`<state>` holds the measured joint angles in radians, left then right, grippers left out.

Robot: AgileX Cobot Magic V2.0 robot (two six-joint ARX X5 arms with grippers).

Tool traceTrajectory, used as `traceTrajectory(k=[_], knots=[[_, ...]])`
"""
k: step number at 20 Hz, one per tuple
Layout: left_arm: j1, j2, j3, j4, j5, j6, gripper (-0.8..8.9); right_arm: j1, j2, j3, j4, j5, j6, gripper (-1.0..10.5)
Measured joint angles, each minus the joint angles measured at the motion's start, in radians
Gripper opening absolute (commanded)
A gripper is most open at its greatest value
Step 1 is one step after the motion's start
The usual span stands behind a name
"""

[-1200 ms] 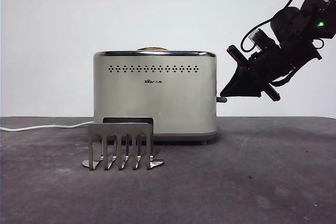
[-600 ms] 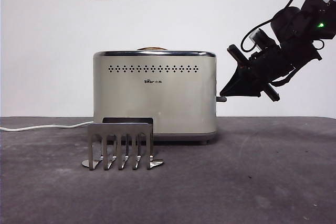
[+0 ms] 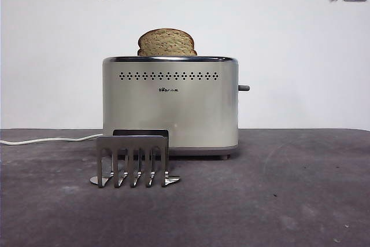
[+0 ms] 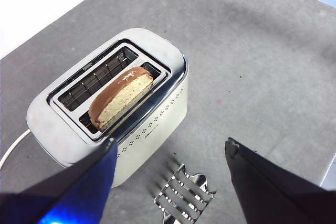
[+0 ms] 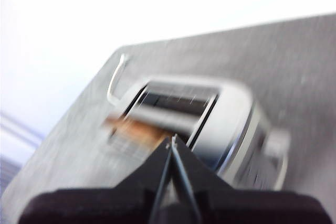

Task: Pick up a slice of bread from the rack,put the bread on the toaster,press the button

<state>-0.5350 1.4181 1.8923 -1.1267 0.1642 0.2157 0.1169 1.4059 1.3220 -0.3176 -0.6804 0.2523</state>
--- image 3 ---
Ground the cream two-slot toaster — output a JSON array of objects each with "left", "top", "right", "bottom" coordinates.
[{"left": 101, "top": 55, "right": 240, "bottom": 160}]

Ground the brown bread slice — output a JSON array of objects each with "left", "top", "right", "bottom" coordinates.
[{"left": 137, "top": 28, "right": 198, "bottom": 57}]

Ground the silver metal bread rack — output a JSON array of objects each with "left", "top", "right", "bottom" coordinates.
[{"left": 88, "top": 129, "right": 181, "bottom": 189}]

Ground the white power cable with plug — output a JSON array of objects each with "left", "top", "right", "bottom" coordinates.
[{"left": 0, "top": 133, "right": 104, "bottom": 146}]

